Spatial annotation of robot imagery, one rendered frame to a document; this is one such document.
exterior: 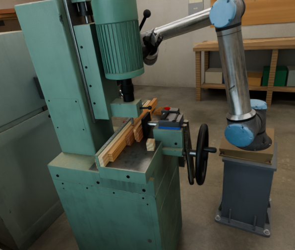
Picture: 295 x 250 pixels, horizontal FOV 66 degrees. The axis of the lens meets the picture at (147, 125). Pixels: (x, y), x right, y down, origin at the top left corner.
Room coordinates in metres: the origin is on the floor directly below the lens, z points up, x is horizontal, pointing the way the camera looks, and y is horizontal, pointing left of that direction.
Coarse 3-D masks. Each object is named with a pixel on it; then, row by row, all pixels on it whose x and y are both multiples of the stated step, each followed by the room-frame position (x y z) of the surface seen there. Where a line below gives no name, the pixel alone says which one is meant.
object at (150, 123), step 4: (148, 112) 1.03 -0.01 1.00; (144, 116) 0.99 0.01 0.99; (148, 116) 1.02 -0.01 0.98; (144, 120) 0.96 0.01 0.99; (148, 120) 1.01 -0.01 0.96; (144, 124) 0.96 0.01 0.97; (148, 124) 0.99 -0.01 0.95; (152, 124) 0.98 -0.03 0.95; (144, 128) 0.96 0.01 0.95; (148, 128) 1.00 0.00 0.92; (144, 132) 0.96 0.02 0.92
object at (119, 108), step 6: (114, 102) 1.03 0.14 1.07; (120, 102) 1.02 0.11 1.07; (126, 102) 1.01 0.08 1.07; (132, 102) 1.00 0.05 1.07; (138, 102) 1.00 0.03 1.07; (114, 108) 1.02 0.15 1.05; (120, 108) 1.00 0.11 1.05; (126, 108) 0.99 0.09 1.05; (132, 108) 0.98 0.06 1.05; (138, 108) 0.99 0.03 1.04; (114, 114) 1.02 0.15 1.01; (120, 114) 1.00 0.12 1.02; (126, 114) 0.99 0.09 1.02; (132, 114) 0.98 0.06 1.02; (138, 114) 0.98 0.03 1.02
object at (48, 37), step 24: (48, 0) 1.01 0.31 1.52; (24, 24) 1.06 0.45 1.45; (48, 24) 1.02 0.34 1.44; (48, 48) 1.03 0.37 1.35; (72, 48) 1.01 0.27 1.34; (48, 72) 1.05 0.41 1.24; (72, 72) 0.99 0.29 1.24; (48, 96) 1.06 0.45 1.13; (72, 96) 1.01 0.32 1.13; (72, 120) 1.02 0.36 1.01; (72, 144) 1.04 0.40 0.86; (96, 144) 1.01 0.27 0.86
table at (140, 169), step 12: (156, 108) 1.29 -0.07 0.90; (156, 120) 1.13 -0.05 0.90; (132, 144) 0.91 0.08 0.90; (144, 144) 0.89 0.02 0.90; (156, 144) 0.88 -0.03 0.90; (120, 156) 0.82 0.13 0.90; (132, 156) 0.81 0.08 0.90; (144, 156) 0.80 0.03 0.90; (156, 156) 0.82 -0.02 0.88; (108, 168) 0.75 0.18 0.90; (120, 168) 0.74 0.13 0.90; (132, 168) 0.73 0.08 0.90; (144, 168) 0.72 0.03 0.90; (120, 180) 0.73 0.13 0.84; (132, 180) 0.71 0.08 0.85; (144, 180) 0.69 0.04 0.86
